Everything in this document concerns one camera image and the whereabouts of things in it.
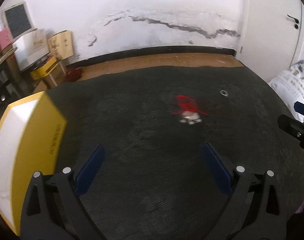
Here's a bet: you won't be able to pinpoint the yellow white box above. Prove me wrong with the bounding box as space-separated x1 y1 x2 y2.
0 92 67 235

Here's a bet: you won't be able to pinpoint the black patterned table cloth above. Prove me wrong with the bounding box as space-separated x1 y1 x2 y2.
47 66 304 239

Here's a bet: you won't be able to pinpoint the black shelf rack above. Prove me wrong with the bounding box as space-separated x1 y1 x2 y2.
0 47 25 111

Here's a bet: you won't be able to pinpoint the brown cardboard box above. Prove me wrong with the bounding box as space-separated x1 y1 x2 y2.
42 62 66 89

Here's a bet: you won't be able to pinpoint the red cloth on floor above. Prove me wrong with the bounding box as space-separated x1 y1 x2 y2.
65 67 83 82

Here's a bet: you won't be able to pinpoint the yellow flat box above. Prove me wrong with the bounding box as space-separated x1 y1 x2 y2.
30 56 58 80

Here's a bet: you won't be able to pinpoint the tan cardboard gift box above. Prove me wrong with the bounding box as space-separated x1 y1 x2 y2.
47 30 74 60

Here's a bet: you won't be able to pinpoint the pink box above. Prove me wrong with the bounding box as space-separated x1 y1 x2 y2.
0 27 13 53

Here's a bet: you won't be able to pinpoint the white framed blackboard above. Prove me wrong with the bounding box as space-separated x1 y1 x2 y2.
2 2 35 41

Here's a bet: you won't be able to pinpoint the black door handle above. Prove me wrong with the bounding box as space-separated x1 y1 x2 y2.
287 15 300 29

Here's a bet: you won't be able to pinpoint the red string silver charm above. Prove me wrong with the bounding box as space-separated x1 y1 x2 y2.
172 95 208 125

